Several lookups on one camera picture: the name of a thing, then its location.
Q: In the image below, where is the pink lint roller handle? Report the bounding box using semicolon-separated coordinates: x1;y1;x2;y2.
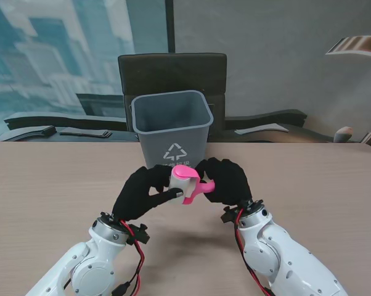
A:
171;165;216;207

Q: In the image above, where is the black curved desk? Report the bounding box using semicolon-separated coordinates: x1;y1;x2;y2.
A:
0;109;336;143

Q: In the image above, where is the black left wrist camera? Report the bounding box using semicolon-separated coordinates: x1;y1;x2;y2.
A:
126;224;151;246

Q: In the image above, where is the white lint roller refill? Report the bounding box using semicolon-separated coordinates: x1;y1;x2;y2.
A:
168;173;197;206

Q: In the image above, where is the black office chair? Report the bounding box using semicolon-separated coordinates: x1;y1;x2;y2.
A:
117;52;228;141

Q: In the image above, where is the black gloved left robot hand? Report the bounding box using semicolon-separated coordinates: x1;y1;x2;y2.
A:
111;165;185;223

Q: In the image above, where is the dark paper stack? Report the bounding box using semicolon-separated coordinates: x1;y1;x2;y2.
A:
59;128;113;139

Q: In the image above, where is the brown curved wooden board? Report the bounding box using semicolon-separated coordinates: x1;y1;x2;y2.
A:
324;35;371;59

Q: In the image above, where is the white paper sheet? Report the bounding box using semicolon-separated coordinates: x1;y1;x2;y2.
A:
234;123;290;136

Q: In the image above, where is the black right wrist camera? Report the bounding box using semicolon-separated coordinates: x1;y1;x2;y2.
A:
219;205;243;223

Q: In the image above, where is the grey plastic waste bin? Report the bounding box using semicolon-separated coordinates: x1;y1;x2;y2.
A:
129;89;214;169

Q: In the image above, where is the black window post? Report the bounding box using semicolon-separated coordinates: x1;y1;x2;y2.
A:
165;0;176;54

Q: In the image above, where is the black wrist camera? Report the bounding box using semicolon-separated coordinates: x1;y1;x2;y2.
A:
219;205;243;223
126;224;151;246

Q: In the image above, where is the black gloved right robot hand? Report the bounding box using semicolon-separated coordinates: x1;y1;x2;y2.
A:
194;157;254;207

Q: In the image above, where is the red black right arm cable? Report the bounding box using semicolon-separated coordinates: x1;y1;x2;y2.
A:
233;208;272;296

